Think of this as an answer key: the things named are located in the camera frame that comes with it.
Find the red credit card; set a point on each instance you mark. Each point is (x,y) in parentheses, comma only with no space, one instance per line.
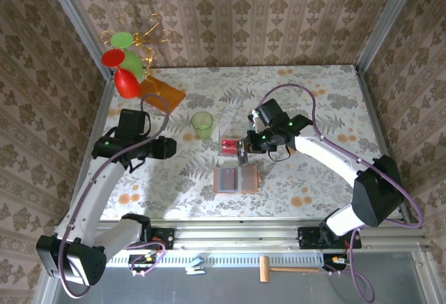
(229,146)

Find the pink leather card holder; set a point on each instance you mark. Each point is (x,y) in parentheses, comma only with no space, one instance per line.
(249,180)

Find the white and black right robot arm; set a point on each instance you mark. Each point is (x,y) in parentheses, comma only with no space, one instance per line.
(324,157)

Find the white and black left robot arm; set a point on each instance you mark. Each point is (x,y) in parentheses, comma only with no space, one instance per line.
(101,185)

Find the clear acrylic card box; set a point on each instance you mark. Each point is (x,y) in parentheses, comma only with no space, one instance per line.
(226,135)

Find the blue credit card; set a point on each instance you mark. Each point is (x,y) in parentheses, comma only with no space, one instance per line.
(228,179)

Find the green plastic cup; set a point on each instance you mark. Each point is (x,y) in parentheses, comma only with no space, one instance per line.
(202,124)

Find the red plastic wine glass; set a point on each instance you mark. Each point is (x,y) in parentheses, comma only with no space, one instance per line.
(127,82)

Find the green plastic wine glass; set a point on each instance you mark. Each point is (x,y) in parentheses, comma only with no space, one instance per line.
(134,63)

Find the perforated metal strip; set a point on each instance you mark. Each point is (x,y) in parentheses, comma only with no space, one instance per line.
(230,259)

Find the wooden mallet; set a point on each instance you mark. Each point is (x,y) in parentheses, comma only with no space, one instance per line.
(265,269)

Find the blue and white stapler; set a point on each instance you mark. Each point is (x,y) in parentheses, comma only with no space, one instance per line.
(195,267)

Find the grey metal shelf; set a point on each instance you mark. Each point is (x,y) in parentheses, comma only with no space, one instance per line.
(226,290)

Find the orange rack base plate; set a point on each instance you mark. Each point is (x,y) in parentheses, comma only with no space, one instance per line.
(170,96)

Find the aluminium side rail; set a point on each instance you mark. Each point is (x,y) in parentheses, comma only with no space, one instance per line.
(376,126)
(102,108)

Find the aluminium front frame rail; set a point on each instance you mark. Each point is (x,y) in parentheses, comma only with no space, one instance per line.
(237,234)

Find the aluminium corner post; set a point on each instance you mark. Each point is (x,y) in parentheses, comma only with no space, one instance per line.
(69,11)
(386,18)

